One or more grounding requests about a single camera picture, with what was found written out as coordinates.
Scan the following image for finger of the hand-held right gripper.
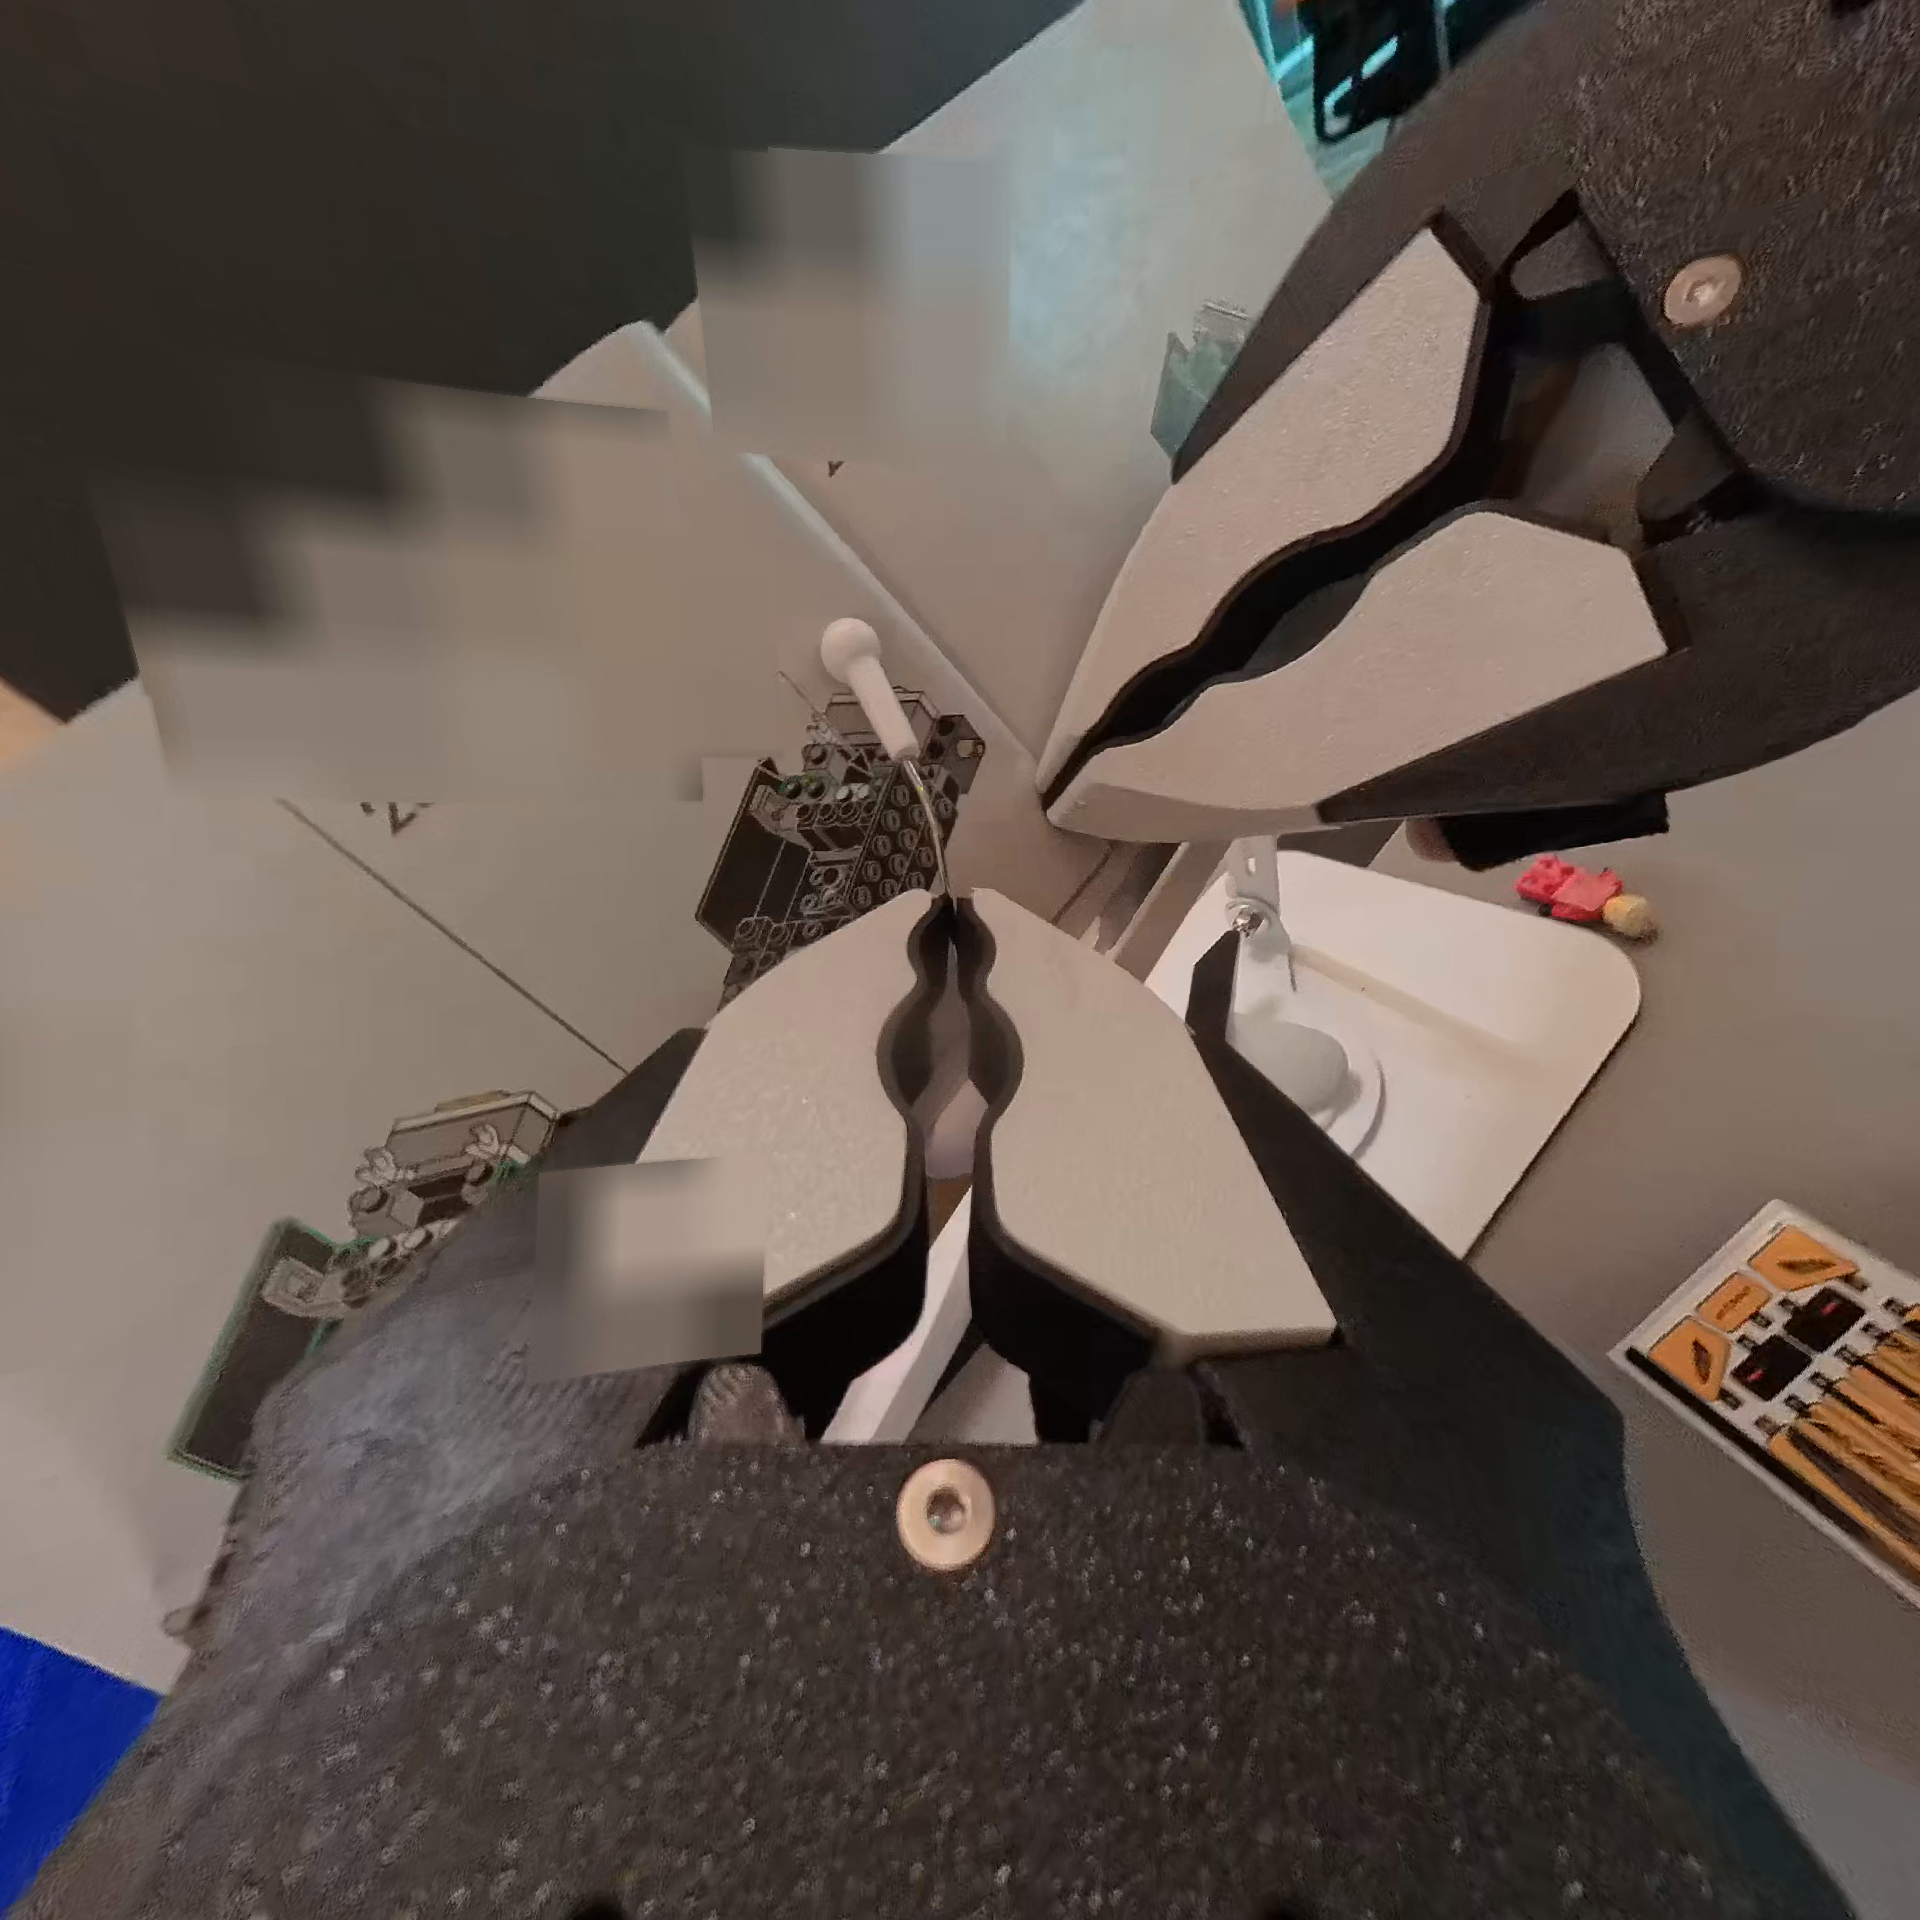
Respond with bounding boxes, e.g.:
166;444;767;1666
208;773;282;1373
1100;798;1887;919
1043;506;1674;847
1035;223;1500;782

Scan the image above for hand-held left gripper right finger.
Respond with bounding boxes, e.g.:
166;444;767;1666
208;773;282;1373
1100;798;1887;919
956;889;1341;1368

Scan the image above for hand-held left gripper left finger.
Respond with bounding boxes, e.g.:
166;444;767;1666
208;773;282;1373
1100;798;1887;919
636;889;955;1339

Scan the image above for white book stand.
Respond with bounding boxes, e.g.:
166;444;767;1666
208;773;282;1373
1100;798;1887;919
816;619;1641;1450

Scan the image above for instruction booklet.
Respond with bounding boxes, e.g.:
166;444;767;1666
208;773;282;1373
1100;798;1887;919
0;0;1338;1668

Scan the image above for blue plastic bin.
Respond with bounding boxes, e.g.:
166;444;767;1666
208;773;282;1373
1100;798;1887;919
0;1625;165;1914

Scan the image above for red toy brick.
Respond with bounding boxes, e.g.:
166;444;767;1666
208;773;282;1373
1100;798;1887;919
1515;858;1627;925

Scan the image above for orange sticker sheet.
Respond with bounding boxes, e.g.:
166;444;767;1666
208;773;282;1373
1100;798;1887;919
1608;1200;1920;1614

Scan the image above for dark grey partition panel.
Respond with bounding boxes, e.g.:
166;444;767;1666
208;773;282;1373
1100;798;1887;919
0;0;1082;723

